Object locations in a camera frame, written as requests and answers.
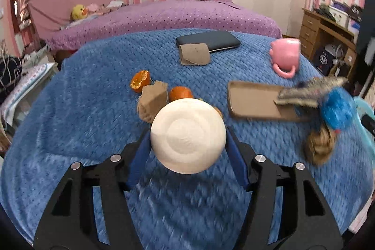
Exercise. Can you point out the blue plastic bag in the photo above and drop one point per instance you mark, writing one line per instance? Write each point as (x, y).
(337, 109)

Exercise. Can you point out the yellow duck plush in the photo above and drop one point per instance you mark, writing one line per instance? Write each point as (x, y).
(78, 12)

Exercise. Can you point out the black printed bag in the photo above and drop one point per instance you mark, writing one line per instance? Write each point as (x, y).
(356, 14)

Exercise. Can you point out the blue knitted blanket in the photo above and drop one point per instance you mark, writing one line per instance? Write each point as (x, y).
(88, 121)

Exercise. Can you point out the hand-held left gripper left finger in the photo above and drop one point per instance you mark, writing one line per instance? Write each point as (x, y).
(137, 162)

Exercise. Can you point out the pink plush toy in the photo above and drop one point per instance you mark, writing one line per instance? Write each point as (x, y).
(93, 7)

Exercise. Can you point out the rounded orange peel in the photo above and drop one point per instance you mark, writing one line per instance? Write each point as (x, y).
(179, 94)

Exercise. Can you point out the pink cup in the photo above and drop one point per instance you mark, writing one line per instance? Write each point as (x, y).
(285, 53)

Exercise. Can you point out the light blue plastic basket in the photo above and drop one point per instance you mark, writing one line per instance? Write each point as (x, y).
(364, 105)

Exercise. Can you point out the white storage box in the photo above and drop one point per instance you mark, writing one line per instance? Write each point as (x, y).
(339, 14)

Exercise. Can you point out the flattened cardboard tube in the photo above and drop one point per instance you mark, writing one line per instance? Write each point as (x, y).
(194, 55)

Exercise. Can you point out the brown knitted cloth piece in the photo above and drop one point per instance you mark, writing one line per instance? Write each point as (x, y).
(152, 103)

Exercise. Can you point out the tan knitted ball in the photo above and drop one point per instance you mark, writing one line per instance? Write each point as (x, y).
(319, 146)

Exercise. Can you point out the brown rectangular tray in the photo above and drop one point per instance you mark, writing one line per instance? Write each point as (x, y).
(252, 102)

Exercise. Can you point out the wooden desk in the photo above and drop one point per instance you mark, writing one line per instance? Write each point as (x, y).
(310, 26)

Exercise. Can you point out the dark green cloth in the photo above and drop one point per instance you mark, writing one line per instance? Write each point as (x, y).
(324, 9)

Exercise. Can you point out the large orange peel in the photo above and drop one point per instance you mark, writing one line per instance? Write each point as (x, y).
(140, 81)

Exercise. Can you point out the purple dotted bed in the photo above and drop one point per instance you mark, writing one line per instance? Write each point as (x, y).
(175, 15)

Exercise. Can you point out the dark printed box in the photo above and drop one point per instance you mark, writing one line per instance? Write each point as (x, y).
(322, 58)

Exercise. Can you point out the black phone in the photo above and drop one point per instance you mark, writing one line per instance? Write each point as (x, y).
(211, 39)

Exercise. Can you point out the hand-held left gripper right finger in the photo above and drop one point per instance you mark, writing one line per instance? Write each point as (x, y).
(237, 162)

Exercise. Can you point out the pink sofa cloth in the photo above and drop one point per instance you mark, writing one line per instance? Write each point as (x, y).
(52, 9)

